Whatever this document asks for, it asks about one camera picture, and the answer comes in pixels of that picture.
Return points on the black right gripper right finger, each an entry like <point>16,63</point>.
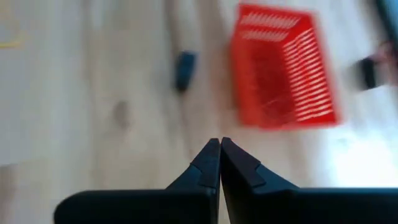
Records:
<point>264,205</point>

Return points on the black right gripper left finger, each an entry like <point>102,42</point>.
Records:
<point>186,205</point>

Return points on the black rubber band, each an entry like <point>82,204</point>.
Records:
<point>185,71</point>

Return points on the red plastic basket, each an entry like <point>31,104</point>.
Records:
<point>248,77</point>

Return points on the black clip near top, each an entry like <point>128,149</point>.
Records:
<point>368,73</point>

